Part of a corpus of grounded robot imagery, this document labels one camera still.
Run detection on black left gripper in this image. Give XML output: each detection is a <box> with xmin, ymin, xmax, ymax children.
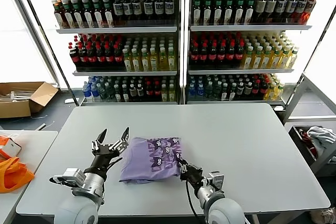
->
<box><xmin>90</xmin><ymin>126</ymin><xmax>130</xmax><ymax>174</ymax></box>

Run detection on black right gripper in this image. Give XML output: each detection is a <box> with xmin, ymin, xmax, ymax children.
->
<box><xmin>178</xmin><ymin>157</ymin><xmax>205</xmax><ymax>187</ymax></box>

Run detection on purple printed t-shirt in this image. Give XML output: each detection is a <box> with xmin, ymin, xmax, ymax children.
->
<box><xmin>118</xmin><ymin>136</ymin><xmax>186</xmax><ymax>185</ymax></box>

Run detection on grey clothes bin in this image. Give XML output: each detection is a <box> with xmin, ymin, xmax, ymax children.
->
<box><xmin>288</xmin><ymin>125</ymin><xmax>336</xmax><ymax>175</ymax></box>

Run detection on dark green bottle white cap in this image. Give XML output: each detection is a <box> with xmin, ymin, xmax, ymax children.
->
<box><xmin>98</xmin><ymin>82</ymin><xmax>107</xmax><ymax>102</ymax></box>
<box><xmin>104</xmin><ymin>82</ymin><xmax>114</xmax><ymax>102</ymax></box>

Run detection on cola bottle red cap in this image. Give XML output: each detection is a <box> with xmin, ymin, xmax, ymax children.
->
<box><xmin>235</xmin><ymin>42</ymin><xmax>245</xmax><ymax>64</ymax></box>
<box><xmin>96</xmin><ymin>44</ymin><xmax>106</xmax><ymax>68</ymax></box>
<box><xmin>251</xmin><ymin>79</ymin><xmax>260</xmax><ymax>98</ymax></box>
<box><xmin>208</xmin><ymin>42</ymin><xmax>218</xmax><ymax>64</ymax></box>
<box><xmin>199</xmin><ymin>42</ymin><xmax>209</xmax><ymax>64</ymax></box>
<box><xmin>226</xmin><ymin>42</ymin><xmax>236</xmax><ymax>64</ymax></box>
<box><xmin>87</xmin><ymin>45</ymin><xmax>97</xmax><ymax>69</ymax></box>
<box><xmin>69</xmin><ymin>45</ymin><xmax>80</xmax><ymax>69</ymax></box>
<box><xmin>145</xmin><ymin>81</ymin><xmax>154</xmax><ymax>101</ymax></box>
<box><xmin>153</xmin><ymin>81</ymin><xmax>162</xmax><ymax>101</ymax></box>
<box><xmin>113</xmin><ymin>44</ymin><xmax>123</xmax><ymax>68</ymax></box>
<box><xmin>217</xmin><ymin>42</ymin><xmax>227</xmax><ymax>64</ymax></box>
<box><xmin>104</xmin><ymin>44</ymin><xmax>114</xmax><ymax>68</ymax></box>
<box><xmin>78</xmin><ymin>45</ymin><xmax>89</xmax><ymax>69</ymax></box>
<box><xmin>259</xmin><ymin>79</ymin><xmax>268</xmax><ymax>98</ymax></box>
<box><xmin>190</xmin><ymin>42</ymin><xmax>200</xmax><ymax>64</ymax></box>

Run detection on yellow green drink bottle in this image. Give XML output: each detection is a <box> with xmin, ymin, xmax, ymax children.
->
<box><xmin>167</xmin><ymin>83</ymin><xmax>176</xmax><ymax>102</ymax></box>
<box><xmin>161</xmin><ymin>83</ymin><xmax>169</xmax><ymax>102</ymax></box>

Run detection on yellow juice bottle green label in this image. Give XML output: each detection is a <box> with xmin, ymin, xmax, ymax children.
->
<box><xmin>261</xmin><ymin>46</ymin><xmax>272</xmax><ymax>70</ymax></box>
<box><xmin>241</xmin><ymin>46</ymin><xmax>254</xmax><ymax>70</ymax></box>
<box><xmin>159</xmin><ymin>48</ymin><xmax>168</xmax><ymax>72</ymax></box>
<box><xmin>266</xmin><ymin>82</ymin><xmax>277</xmax><ymax>101</ymax></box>
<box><xmin>270</xmin><ymin>46</ymin><xmax>282</xmax><ymax>70</ymax></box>
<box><xmin>141</xmin><ymin>48</ymin><xmax>150</xmax><ymax>72</ymax></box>
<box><xmin>279</xmin><ymin>47</ymin><xmax>291</xmax><ymax>70</ymax></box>
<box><xmin>275</xmin><ymin>82</ymin><xmax>286</xmax><ymax>100</ymax></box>
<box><xmin>251</xmin><ymin>46</ymin><xmax>263</xmax><ymax>70</ymax></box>
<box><xmin>123</xmin><ymin>48</ymin><xmax>133</xmax><ymax>72</ymax></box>
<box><xmin>167</xmin><ymin>47</ymin><xmax>176</xmax><ymax>72</ymax></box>
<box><xmin>288</xmin><ymin>47</ymin><xmax>299</xmax><ymax>69</ymax></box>
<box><xmin>150</xmin><ymin>48</ymin><xmax>159</xmax><ymax>72</ymax></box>
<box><xmin>132</xmin><ymin>48</ymin><xmax>141</xmax><ymax>72</ymax></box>

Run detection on small orange white box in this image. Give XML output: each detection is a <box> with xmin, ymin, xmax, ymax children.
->
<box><xmin>0</xmin><ymin>135</ymin><xmax>23</xmax><ymax>159</ymax></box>

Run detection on open cardboard box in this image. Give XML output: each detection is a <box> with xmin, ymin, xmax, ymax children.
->
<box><xmin>0</xmin><ymin>81</ymin><xmax>59</xmax><ymax>119</ymax></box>

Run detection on clear plastic packets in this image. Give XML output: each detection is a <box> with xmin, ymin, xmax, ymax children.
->
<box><xmin>0</xmin><ymin>90</ymin><xmax>35</xmax><ymax>103</ymax></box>

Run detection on orange cloth bag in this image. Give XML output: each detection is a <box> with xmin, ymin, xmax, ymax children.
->
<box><xmin>0</xmin><ymin>157</ymin><xmax>35</xmax><ymax>194</ymax></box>

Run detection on steel shelf rack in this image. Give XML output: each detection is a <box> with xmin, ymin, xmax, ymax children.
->
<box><xmin>183</xmin><ymin>0</ymin><xmax>334</xmax><ymax>105</ymax></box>
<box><xmin>36</xmin><ymin>0</ymin><xmax>182</xmax><ymax>105</ymax></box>

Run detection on black diagonal pole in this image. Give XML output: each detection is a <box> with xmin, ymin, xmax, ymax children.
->
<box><xmin>285</xmin><ymin>6</ymin><xmax>336</xmax><ymax>105</ymax></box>
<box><xmin>14</xmin><ymin>0</ymin><xmax>79</xmax><ymax>105</ymax></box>

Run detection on dark tea bottle green neck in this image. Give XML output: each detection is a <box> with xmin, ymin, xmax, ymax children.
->
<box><xmin>73</xmin><ymin>0</ymin><xmax>85</xmax><ymax>29</ymax></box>
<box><xmin>64</xmin><ymin>0</ymin><xmax>75</xmax><ymax>29</ymax></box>
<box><xmin>224</xmin><ymin>0</ymin><xmax>234</xmax><ymax>25</ymax></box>
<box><xmin>244</xmin><ymin>0</ymin><xmax>255</xmax><ymax>25</ymax></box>
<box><xmin>234</xmin><ymin>0</ymin><xmax>245</xmax><ymax>25</ymax></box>
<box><xmin>83</xmin><ymin>0</ymin><xmax>95</xmax><ymax>29</ymax></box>
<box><xmin>93</xmin><ymin>0</ymin><xmax>104</xmax><ymax>28</ymax></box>
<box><xmin>203</xmin><ymin>0</ymin><xmax>213</xmax><ymax>25</ymax></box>
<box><xmin>193</xmin><ymin>0</ymin><xmax>202</xmax><ymax>25</ymax></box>
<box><xmin>213</xmin><ymin>0</ymin><xmax>223</xmax><ymax>25</ymax></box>
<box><xmin>103</xmin><ymin>0</ymin><xmax>114</xmax><ymax>28</ymax></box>

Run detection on red garment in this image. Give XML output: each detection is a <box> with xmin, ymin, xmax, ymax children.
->
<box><xmin>299</xmin><ymin>128</ymin><xmax>318</xmax><ymax>156</ymax></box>

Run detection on dark bottle blue white label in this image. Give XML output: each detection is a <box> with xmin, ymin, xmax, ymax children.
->
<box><xmin>285</xmin><ymin>0</ymin><xmax>297</xmax><ymax>24</ymax></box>
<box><xmin>143</xmin><ymin>0</ymin><xmax>154</xmax><ymax>22</ymax></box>
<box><xmin>164</xmin><ymin>0</ymin><xmax>175</xmax><ymax>22</ymax></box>
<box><xmin>275</xmin><ymin>0</ymin><xmax>287</xmax><ymax>24</ymax></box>
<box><xmin>122</xmin><ymin>0</ymin><xmax>133</xmax><ymax>22</ymax></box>
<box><xmin>113</xmin><ymin>0</ymin><xmax>124</xmax><ymax>23</ymax></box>
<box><xmin>132</xmin><ymin>0</ymin><xmax>142</xmax><ymax>22</ymax></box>
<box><xmin>154</xmin><ymin>0</ymin><xmax>164</xmax><ymax>22</ymax></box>

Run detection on red tea bottle white label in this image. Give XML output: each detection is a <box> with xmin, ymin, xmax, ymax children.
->
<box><xmin>54</xmin><ymin>0</ymin><xmax>64</xmax><ymax>29</ymax></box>

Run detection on white crumpled garment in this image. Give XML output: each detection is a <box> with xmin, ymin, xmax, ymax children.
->
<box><xmin>306</xmin><ymin>126</ymin><xmax>336</xmax><ymax>156</ymax></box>

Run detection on grey metal beam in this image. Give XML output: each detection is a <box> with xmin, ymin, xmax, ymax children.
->
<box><xmin>4</xmin><ymin>0</ymin><xmax>61</xmax><ymax>90</ymax></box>

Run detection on beige sneaker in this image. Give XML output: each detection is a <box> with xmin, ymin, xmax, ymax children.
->
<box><xmin>309</xmin><ymin>208</ymin><xmax>336</xmax><ymax>224</ymax></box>

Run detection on dark bottle grey label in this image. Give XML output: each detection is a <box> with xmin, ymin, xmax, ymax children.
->
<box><xmin>254</xmin><ymin>0</ymin><xmax>266</xmax><ymax>24</ymax></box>
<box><xmin>264</xmin><ymin>0</ymin><xmax>276</xmax><ymax>24</ymax></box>

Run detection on red drink bottle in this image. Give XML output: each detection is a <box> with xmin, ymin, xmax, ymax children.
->
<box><xmin>304</xmin><ymin>0</ymin><xmax>317</xmax><ymax>25</ymax></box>

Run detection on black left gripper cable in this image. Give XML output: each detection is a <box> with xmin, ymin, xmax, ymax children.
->
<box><xmin>101</xmin><ymin>155</ymin><xmax>124</xmax><ymax>180</ymax></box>

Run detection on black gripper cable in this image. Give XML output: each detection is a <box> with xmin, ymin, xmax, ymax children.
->
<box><xmin>101</xmin><ymin>155</ymin><xmax>124</xmax><ymax>180</ymax></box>
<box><xmin>185</xmin><ymin>180</ymin><xmax>200</xmax><ymax>224</ymax></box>

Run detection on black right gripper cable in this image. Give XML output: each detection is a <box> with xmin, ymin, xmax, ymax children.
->
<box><xmin>185</xmin><ymin>180</ymin><xmax>200</xmax><ymax>224</ymax></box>

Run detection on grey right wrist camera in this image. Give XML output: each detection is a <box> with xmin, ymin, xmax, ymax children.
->
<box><xmin>207</xmin><ymin>170</ymin><xmax>226</xmax><ymax>187</ymax></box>

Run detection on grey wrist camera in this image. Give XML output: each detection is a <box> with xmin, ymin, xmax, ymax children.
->
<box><xmin>49</xmin><ymin>167</ymin><xmax>85</xmax><ymax>187</ymax></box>
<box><xmin>207</xmin><ymin>170</ymin><xmax>226</xmax><ymax>187</ymax></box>

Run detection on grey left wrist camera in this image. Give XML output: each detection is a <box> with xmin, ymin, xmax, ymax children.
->
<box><xmin>49</xmin><ymin>167</ymin><xmax>85</xmax><ymax>187</ymax></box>

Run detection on grey metal rack frame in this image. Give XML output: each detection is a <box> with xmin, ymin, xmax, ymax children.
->
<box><xmin>282</xmin><ymin>73</ymin><xmax>336</xmax><ymax>125</ymax></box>

